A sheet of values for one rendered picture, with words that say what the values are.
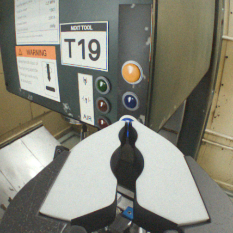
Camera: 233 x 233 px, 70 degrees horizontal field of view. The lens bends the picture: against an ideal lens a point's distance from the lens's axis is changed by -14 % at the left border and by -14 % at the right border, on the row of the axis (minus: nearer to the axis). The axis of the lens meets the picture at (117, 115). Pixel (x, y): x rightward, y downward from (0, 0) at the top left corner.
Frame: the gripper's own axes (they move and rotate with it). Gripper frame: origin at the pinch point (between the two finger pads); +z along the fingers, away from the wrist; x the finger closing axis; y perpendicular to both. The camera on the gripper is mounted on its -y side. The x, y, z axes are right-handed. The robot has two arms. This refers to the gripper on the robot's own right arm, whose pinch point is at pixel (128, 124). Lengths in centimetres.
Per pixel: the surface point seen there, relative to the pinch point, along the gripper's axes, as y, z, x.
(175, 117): 37, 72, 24
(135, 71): -0.5, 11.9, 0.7
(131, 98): 3.2, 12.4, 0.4
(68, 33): -5.0, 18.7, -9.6
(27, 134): 84, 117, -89
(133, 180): 97, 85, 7
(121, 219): 48, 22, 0
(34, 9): -10.3, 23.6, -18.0
